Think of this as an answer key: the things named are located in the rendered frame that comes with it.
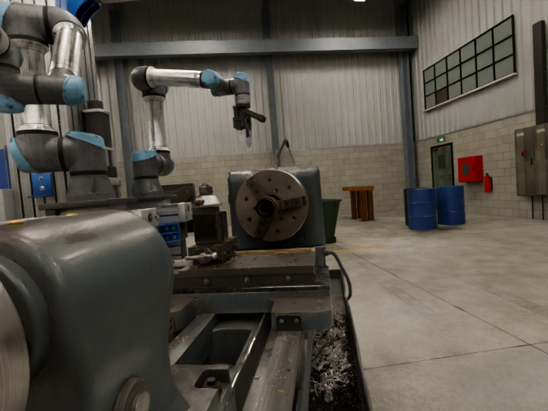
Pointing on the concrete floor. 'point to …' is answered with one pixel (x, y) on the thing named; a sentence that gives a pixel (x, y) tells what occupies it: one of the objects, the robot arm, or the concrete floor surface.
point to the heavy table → (361, 202)
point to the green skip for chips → (330, 207)
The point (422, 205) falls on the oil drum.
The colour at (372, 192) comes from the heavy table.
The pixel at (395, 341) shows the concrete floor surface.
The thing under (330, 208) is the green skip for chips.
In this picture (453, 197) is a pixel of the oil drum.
